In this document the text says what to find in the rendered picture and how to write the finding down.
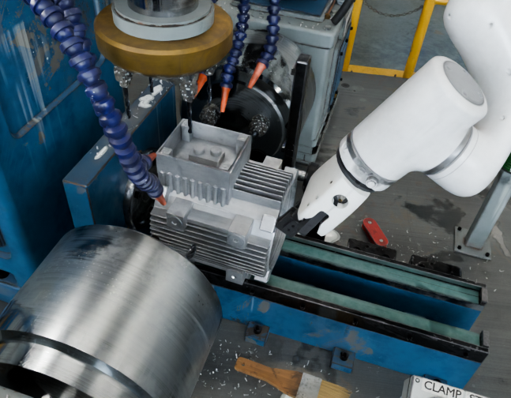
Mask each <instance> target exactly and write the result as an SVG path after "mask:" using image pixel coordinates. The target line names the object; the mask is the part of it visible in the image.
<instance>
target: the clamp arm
mask: <svg viewBox="0 0 511 398"><path fill-rule="evenodd" d="M311 58H312V57H311V55H309V54H302V53H301V54H299V56H298V58H297V60H296V62H295V63H294V65H293V66H292V68H291V75H294V79H293V85H292V91H291V103H290V109H289V115H288V122H287V133H286V140H285V141H284V143H283V145H282V147H281V152H283V153H284V158H283V164H282V170H284V168H285V167H286V166H287V167H293V168H295V161H296V156H297V151H298V145H299V135H300V130H301V125H302V115H303V109H304V104H305V98H306V89H307V83H308V78H309V72H310V63H311Z"/></svg>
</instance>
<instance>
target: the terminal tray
mask: <svg viewBox="0 0 511 398"><path fill-rule="evenodd" d="M184 122H188V119H184V118H183V119H182V121H181V122H180V123H179V124H178V125H177V126H176V128H175V129H174V130H173V132H172V133H171V134H170V136H169V137H168V138H167V140H166V141H165V142H164V143H163V144H162V145H161V146H160V148H159V149H158V151H157V152H156V167H157V173H158V179H159V180H160V184H161V185H163V186H168V187H169V188H170V193H171V192H173V191H174V190H175V191H176V193H177V194H180V193H183V195H184V197H186V196H187V195H188V194H189V195H190V197H191V198H192V199H194V198H195V197H198V200H199V201H201V200H202V199H205V201H206V203H209V202H210V201H212V202H213V204H214V205H217V203H220V206H221V207H224V206H225V205H229V203H230V200H231V189H234V184H235V183H236V179H237V178H238V176H239V175H240V171H241V170H242V168H243V167H244V165H246V163H247V161H250V151H251V140H252V136H251V135H248V134H244V133H239V132H235V131H232V130H226V129H223V128H220V127H216V126H210V125H207V124H204V123H200V122H195V121H192V133H188V129H189V127H188V125H184ZM241 136H244V137H245V139H243V140H242V139H240V137H241ZM165 148H167V149H168V150H169V151H168V152H164V151H163V150H164V149H165ZM224 164H227V165H228V167H227V168H223V165H224Z"/></svg>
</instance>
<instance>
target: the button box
mask: <svg viewBox="0 0 511 398"><path fill-rule="evenodd" d="M401 398H490V397H487V396H482V395H479V394H477V393H474V392H469V391H467V390H463V389H459V388H457V387H453V386H451V385H446V384H443V383H441V382H438V381H433V380H431V379H428V378H424V377H420V376H417V375H411V374H410V377H409V378H408V379H406V380H404V387H403V391H402V396H401Z"/></svg>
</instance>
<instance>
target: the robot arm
mask: <svg viewBox="0 0 511 398"><path fill-rule="evenodd" d="M443 22H444V26H445V30H446V31H447V34H448V35H449V38H450V39H451V40H452V42H453V44H454V46H455V48H456V49H457V51H458V52H459V54H460V56H461V57H462V59H463V61H464V64H465V65H466V68H467V70H468V72H467V71H466V70H465V69H464V68H463V67H462V66H460V65H459V64H457V63H456V62H454V61H453V60H452V59H450V58H447V57H444V56H435V57H433V58H432V59H431V60H429V61H428V62H427V63H426V64H425V65H424V66H423V67H422V68H420V69H419V70H418V71H417V72H416V73H415V74H414V75H412V76H411V77H410V78H409V79H408V80H407V81H406V82H405V83H403V84H402V85H401V86H400V87H399V88H398V89H397V90H396V91H395V92H394V93H393V94H392V95H391V96H390V97H389V98H387V99H386V100H385V101H384V102H383V103H382V104H381V105H379V106H378V107H377V108H376V109H375V110H374V111H373V112H372V113H370V114H369V115H368V116H367V117H366V118H365V119H364V120H363V121H361V122H360V123H359V124H358V125H357V126H356V127H355V128H354V129H353V130H352V131H351V132H350V133H349V134H347V135H346V136H345V137H344V138H343V139H342V140H341V142H340V146H339V148H338V149H337V151H336V155H334V156H333V157H332V158H330V159H329V160H328V161H327V162H325V163H324V164H323V165H322V166H321V167H319V168H318V169H317V170H316V171H315V172H314V173H313V175H312V176H311V178H310V180H309V182H308V184H307V187H306V190H305V193H304V194H303V196H302V197H301V198H300V199H299V200H298V201H297V202H296V203H295V208H294V207H291V208H290V209H289V210H287V211H286V212H285V213H284V214H283V215H282V216H281V217H280V218H279V219H278V220H277V223H276V228H278V229H279V230H280V231H282V232H283V233H284V234H286V235H287V236H289V237H290V238H292V237H293V236H295V235H296V234H298V233H300V234H301V235H302V236H305V235H306V234H307V233H309V232H310V231H311V230H312V229H313V228H314V227H315V226H316V225H317V224H318V223H319V222H320V226H319V228H318V231H317V233H318V234H319V235H320V236H324V235H326V234H328V233H329V232H330V231H331V230H332V229H333V228H335V227H336V226H337V225H339V224H340V223H341V222H342V221H344V220H345V219H346V218H347V217H348V216H350V215H351V214H352V213H353V212H354V211H355V210H356V209H357V208H358V207H359V206H360V205H361V204H362V203H363V202H364V201H365V200H366V199H367V198H368V197H369V195H370V193H374V192H376V191H382V190H385V189H387V188H388V187H389V186H391V185H392V184H393V183H394V182H396V181H397V180H399V179H400V178H402V177H403V176H405V175H406V174H407V173H408V172H410V171H421V172H422V173H424V174H425V175H426V176H428V177H429V178H430V179H432V180H433V181H434V182H436V183H437V184H438V185H439V186H441V187H442V188H443V189H445V190H447V191H449V192H450V193H452V194H454V195H457V196H459V197H470V196H473V195H475V194H477V193H479V192H481V191H482V190H484V189H485V188H486V187H487V186H488V185H489V184H490V183H491V181H492V180H493V179H494V178H495V176H496V175H497V173H498V172H499V171H500V169H501V168H502V166H503V164H504V163H505V161H506V160H507V158H508V156H509V154H510V153H511V0H449V1H448V3H447V5H446V8H445V11H444V15H443Z"/></svg>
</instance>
